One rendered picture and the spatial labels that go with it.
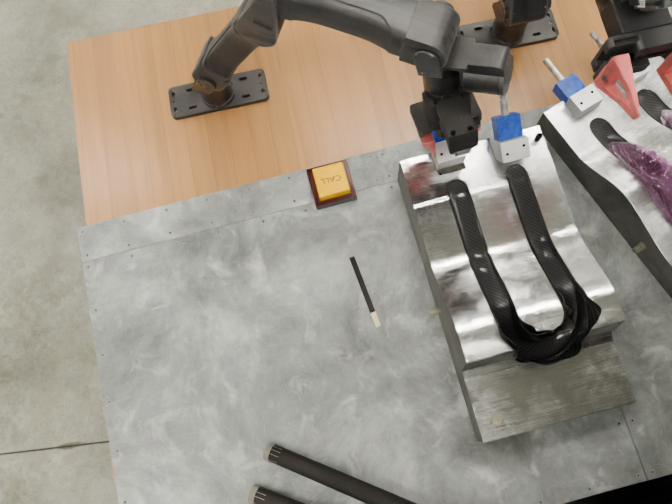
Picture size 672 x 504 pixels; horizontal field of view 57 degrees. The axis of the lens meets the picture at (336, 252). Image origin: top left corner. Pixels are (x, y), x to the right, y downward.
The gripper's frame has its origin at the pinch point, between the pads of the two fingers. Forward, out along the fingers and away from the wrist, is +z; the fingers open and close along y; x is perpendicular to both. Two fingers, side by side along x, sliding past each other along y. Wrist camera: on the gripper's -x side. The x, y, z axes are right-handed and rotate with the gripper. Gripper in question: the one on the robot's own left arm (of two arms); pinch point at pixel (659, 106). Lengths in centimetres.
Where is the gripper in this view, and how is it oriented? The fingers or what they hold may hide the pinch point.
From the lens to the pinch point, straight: 90.0
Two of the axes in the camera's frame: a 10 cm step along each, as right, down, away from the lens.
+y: 9.8, -2.1, 0.1
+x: 0.4, 2.2, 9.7
